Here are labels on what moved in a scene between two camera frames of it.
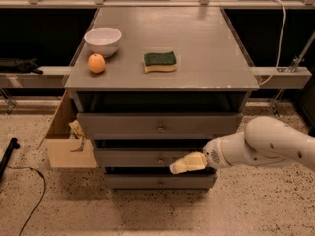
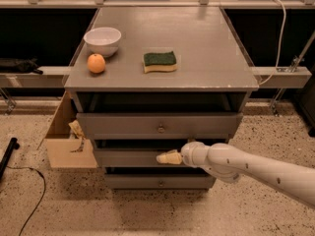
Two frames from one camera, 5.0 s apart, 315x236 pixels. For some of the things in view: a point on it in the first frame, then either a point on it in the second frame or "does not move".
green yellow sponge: x=159 y=62 does not move
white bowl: x=102 y=40 does not move
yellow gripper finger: x=193 y=161 to x=172 y=157
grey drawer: x=140 y=157 does not move
